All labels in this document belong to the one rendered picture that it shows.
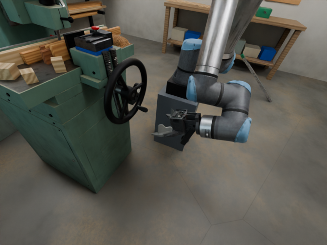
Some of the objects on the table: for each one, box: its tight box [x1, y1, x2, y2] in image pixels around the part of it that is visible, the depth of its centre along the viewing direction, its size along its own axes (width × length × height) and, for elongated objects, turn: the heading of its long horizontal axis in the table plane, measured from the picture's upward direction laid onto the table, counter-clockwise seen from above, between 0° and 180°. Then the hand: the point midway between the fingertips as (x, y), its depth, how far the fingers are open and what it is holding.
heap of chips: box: [112, 35, 132, 48], centre depth 83 cm, size 9×14×4 cm, turn 58°
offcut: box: [51, 56, 67, 73], centre depth 56 cm, size 4×4×4 cm
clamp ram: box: [63, 30, 85, 58], centre depth 64 cm, size 9×8×9 cm
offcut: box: [19, 68, 39, 85], centre depth 50 cm, size 4×3×4 cm
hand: (159, 124), depth 72 cm, fingers open, 14 cm apart
